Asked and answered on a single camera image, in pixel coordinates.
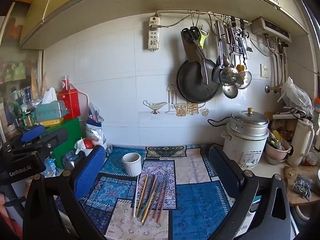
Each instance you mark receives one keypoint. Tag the red tin box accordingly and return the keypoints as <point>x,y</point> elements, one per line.
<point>70,103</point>

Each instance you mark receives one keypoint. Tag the metal slotted spoon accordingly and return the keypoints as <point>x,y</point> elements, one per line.
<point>228,76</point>

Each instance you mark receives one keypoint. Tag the wooden cutting board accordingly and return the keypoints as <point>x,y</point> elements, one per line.
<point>297,197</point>

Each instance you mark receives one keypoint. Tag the glass pot lid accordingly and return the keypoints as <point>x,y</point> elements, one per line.
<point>246,80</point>

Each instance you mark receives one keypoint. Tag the yellow flat box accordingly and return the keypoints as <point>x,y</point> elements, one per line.
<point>51,122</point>

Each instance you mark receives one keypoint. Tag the black frying pan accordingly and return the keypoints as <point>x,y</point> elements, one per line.
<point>192,85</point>

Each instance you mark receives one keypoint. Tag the white thermos kettle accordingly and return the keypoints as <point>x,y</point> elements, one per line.
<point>300,142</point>

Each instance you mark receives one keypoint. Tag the person's left forearm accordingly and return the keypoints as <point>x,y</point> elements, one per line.
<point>8,220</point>

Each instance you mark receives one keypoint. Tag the row of hanging metal utensils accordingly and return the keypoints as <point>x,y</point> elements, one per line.
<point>233,37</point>

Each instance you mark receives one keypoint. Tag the white and blue bag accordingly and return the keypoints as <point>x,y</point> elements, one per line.
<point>95,130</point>

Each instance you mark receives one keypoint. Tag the red and white packet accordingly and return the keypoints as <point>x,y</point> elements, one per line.
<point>87,144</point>

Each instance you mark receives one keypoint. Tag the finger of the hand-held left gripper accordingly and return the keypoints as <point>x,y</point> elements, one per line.
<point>56,138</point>
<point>32,133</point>

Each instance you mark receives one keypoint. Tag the white wall socket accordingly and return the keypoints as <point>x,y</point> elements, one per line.
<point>264,70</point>

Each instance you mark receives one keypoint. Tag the bunch of mixed chopsticks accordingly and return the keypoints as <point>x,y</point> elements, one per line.
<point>150,195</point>

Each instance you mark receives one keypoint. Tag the teal tissue box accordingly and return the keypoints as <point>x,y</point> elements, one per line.
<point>50,110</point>

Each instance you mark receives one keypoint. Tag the white water heater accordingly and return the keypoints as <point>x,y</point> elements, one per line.
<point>271,28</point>

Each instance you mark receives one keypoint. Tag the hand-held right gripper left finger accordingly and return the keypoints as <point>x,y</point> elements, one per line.
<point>90,172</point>

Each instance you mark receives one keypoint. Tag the black kitchen scissors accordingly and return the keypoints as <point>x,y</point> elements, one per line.
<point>192,33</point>

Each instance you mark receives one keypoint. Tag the green peeler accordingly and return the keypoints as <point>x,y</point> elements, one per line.
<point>203,38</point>

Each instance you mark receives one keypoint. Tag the metal ladle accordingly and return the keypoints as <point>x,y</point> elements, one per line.
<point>230,91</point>

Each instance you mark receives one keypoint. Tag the white plastic bag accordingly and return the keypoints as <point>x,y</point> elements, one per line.
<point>296,96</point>

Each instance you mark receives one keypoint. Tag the wall faucet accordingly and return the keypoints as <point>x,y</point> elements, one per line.
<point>273,89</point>

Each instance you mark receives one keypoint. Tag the white rice cooker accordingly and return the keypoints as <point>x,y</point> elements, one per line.
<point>245,145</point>

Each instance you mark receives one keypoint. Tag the glass door cabinet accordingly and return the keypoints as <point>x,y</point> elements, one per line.
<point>15,80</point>

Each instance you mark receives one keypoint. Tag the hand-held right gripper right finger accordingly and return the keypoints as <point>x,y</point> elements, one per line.
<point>225,172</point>

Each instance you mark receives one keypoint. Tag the kitchen cleaver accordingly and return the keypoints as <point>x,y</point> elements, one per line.
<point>188,48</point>

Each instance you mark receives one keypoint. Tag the white ceramic utensil cup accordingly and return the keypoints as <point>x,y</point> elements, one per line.
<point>131,165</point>

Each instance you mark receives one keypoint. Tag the patterned patchwork mat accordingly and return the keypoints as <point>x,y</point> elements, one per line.
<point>197,202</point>

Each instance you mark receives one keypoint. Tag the pink bowl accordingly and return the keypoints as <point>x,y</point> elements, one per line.
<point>275,153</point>

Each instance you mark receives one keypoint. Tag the grey crumpled lump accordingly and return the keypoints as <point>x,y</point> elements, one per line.
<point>302,186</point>

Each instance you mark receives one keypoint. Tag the white power strip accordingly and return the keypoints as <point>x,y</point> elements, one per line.
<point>153,36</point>

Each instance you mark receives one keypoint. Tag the green box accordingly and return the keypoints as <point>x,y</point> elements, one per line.
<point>68,145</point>

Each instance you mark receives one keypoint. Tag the metal hanging rail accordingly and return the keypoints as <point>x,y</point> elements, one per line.
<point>175,11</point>

